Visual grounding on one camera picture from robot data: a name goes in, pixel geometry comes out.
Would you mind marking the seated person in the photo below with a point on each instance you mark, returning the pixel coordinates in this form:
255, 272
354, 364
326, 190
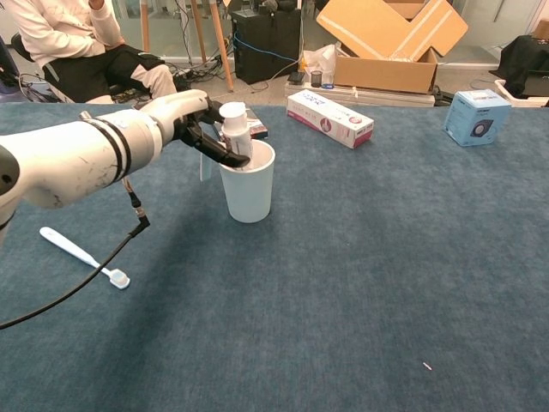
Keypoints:
64, 34

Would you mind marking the black cloth cover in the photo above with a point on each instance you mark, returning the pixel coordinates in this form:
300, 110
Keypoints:
523, 60

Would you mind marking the white toothpaste tube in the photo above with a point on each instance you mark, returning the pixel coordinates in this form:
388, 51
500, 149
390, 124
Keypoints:
236, 129

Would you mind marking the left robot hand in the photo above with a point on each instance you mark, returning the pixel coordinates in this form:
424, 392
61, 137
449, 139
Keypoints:
180, 111

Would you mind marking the light blue toothbrush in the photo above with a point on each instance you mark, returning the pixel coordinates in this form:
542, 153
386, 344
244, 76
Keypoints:
73, 249

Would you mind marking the black computer tower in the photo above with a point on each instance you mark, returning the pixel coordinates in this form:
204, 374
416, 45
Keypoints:
266, 47

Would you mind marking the wooden easel leg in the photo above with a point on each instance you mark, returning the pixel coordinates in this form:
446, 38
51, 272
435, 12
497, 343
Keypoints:
145, 26
223, 47
198, 26

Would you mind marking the aluminium profile rails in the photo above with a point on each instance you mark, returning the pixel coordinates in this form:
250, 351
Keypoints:
386, 98

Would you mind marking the white plastic bag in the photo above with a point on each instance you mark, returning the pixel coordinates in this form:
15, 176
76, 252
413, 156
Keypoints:
319, 58

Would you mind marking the white plastic crate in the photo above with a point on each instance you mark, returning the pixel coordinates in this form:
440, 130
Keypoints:
506, 92

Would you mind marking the black swivel stool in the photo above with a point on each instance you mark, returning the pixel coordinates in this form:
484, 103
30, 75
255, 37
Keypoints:
19, 47

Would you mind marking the long white box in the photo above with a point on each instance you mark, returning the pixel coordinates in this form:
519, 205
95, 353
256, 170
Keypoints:
326, 118

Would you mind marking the black mesh pen holder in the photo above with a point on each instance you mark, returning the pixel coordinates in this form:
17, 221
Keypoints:
316, 79

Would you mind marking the light blue speaker box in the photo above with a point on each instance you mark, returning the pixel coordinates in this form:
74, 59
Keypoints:
476, 120

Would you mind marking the open cardboard box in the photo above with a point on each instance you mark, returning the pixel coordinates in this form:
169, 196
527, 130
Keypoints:
386, 73

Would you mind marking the blue table cloth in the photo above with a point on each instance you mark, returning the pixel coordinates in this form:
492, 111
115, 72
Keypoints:
343, 279

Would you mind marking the black red illustrated box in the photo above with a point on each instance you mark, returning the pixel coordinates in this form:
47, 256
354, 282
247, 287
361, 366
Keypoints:
258, 124

